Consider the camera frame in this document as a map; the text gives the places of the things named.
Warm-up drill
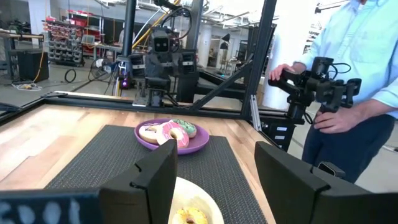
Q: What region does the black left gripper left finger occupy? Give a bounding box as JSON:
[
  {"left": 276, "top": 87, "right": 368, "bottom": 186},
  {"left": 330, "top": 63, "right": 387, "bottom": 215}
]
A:
[{"left": 98, "top": 138, "right": 179, "bottom": 224}]

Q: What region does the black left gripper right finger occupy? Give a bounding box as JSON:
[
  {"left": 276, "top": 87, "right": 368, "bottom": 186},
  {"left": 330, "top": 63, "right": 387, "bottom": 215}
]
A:
[{"left": 254, "top": 141, "right": 331, "bottom": 224}]

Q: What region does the white donut with dark drizzle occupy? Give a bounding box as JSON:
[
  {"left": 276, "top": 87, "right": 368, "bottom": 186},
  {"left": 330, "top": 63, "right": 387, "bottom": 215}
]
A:
[{"left": 138, "top": 124, "right": 162, "bottom": 144}]

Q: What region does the yellow-frosted donut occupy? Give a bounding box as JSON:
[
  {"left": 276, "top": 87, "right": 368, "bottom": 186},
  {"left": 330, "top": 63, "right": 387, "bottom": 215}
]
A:
[{"left": 172, "top": 207, "right": 208, "bottom": 224}]

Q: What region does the pink-frosted donut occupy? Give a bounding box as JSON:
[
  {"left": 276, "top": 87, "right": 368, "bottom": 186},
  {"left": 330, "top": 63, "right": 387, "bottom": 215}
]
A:
[{"left": 155, "top": 121, "right": 190, "bottom": 149}]

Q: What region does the green-frosted donut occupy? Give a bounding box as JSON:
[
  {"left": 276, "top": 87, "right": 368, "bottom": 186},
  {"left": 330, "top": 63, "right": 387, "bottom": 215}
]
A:
[{"left": 169, "top": 119, "right": 198, "bottom": 139}]

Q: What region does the black vented box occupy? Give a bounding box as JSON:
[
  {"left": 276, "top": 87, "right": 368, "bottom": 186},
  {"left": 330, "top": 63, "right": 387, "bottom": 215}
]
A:
[
  {"left": 129, "top": 54, "right": 146, "bottom": 77},
  {"left": 181, "top": 51, "right": 197, "bottom": 75}
]

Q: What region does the grey box with lit LED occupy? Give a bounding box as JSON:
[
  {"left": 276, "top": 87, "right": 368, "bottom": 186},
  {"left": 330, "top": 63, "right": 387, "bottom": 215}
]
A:
[{"left": 116, "top": 55, "right": 132, "bottom": 90}]

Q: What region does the cream plate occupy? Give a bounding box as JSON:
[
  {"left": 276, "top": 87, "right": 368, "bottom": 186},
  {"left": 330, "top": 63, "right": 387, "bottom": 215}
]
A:
[{"left": 167, "top": 176, "right": 225, "bottom": 224}]

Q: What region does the black box with white labels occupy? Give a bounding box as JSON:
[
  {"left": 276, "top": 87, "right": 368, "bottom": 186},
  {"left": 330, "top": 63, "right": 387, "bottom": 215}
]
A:
[{"left": 261, "top": 118, "right": 307, "bottom": 152}]

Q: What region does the grey woven placemat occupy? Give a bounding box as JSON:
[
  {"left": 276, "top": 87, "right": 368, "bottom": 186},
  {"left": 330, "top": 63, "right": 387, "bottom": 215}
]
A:
[{"left": 45, "top": 124, "right": 261, "bottom": 224}]

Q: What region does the long work table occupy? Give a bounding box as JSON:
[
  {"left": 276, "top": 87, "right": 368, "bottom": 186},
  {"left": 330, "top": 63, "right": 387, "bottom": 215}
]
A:
[{"left": 82, "top": 42, "right": 124, "bottom": 60}]

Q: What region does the round floor fan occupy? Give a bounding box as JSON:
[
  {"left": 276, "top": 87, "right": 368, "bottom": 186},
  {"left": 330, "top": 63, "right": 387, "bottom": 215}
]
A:
[{"left": 88, "top": 58, "right": 114, "bottom": 82}]

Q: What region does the purple plate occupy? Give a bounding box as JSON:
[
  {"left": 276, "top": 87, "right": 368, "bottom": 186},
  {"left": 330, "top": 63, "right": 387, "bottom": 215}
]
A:
[{"left": 134, "top": 118, "right": 210, "bottom": 156}]

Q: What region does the black desk lamp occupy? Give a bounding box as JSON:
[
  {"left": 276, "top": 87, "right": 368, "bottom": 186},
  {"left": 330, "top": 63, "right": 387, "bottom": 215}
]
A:
[{"left": 219, "top": 33, "right": 232, "bottom": 51}]

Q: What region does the person's hand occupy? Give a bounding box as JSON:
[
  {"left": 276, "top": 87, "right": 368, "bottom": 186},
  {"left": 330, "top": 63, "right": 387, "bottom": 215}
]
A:
[
  {"left": 269, "top": 62, "right": 307, "bottom": 82},
  {"left": 313, "top": 105, "right": 359, "bottom": 135}
]

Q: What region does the red parts bin shelf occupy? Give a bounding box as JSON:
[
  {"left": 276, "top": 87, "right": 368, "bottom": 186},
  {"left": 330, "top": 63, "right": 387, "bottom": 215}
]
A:
[{"left": 43, "top": 11, "right": 105, "bottom": 67}]

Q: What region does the black computer case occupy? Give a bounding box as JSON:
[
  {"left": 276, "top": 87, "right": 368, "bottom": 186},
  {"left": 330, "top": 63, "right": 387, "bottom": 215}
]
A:
[{"left": 17, "top": 49, "right": 50, "bottom": 83}]

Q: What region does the wooden top workbench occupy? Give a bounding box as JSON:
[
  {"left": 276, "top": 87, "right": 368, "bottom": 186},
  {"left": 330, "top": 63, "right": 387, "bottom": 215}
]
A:
[{"left": 0, "top": 30, "right": 45, "bottom": 58}]

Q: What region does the standing person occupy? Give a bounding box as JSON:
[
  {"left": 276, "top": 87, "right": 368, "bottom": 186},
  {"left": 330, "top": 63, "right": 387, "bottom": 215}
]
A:
[{"left": 269, "top": 0, "right": 398, "bottom": 184}]

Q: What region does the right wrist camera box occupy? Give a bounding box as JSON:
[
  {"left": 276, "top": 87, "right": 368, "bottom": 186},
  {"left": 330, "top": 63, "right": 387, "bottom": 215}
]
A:
[{"left": 151, "top": 29, "right": 172, "bottom": 54}]

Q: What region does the black vertical post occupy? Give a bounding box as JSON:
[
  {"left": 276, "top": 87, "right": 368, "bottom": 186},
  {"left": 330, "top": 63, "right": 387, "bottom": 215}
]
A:
[{"left": 121, "top": 0, "right": 138, "bottom": 58}]

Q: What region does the black looped cable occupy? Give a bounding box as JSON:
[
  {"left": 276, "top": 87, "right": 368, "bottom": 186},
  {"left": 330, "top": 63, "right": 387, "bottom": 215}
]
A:
[{"left": 161, "top": 6, "right": 193, "bottom": 41}]

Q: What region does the silver metal bracket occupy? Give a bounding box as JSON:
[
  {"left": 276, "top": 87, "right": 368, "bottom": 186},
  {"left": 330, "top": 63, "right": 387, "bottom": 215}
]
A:
[{"left": 249, "top": 95, "right": 262, "bottom": 131}]

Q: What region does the black cable coil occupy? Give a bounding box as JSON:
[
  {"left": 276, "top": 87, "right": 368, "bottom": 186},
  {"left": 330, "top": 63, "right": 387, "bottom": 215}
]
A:
[{"left": 63, "top": 68, "right": 78, "bottom": 84}]

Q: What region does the yellow cable pile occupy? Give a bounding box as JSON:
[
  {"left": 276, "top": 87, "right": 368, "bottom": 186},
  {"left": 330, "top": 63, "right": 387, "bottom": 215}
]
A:
[{"left": 12, "top": 83, "right": 43, "bottom": 92}]

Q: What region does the dark curved bracket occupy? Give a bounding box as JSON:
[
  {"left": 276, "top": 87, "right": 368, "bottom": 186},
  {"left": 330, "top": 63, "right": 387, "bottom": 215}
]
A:
[{"left": 0, "top": 102, "right": 22, "bottom": 114}]

